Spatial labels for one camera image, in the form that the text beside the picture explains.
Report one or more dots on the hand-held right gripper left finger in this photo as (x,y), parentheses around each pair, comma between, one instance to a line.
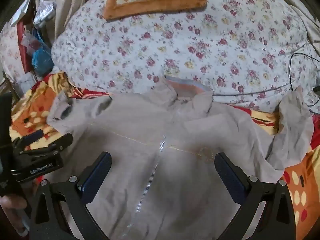
(96,177)

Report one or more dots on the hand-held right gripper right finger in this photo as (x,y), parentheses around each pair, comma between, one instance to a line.
(230,180)

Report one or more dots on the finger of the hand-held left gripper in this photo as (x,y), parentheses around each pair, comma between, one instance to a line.
(30,137)
(55,145)

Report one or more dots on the beige zip jacket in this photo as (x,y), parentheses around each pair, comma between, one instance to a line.
(150,120)

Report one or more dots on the person's left hand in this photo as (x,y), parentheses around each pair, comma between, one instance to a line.
(11,202)

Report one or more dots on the orange dotted blanket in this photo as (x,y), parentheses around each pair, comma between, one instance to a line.
(305,180)

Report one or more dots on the blue plastic bag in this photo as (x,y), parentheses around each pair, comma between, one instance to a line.
(41,57)

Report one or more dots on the floral furniture cover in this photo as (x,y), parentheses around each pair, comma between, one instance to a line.
(10,55)

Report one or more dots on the red cabinet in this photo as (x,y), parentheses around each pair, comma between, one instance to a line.
(21,42)

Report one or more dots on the silver foil bag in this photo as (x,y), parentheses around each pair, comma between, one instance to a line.
(45,15)

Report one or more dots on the white box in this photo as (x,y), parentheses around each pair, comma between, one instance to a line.
(22,10)

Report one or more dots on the beige curtain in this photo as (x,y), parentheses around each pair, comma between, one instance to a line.
(65,0)

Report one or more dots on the floral quilt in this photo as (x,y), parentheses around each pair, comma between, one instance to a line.
(200,30)

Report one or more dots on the orange checkered cushion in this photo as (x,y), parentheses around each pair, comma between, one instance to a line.
(155,7)

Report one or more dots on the beige cloth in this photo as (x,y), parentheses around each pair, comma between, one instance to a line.
(300,0)

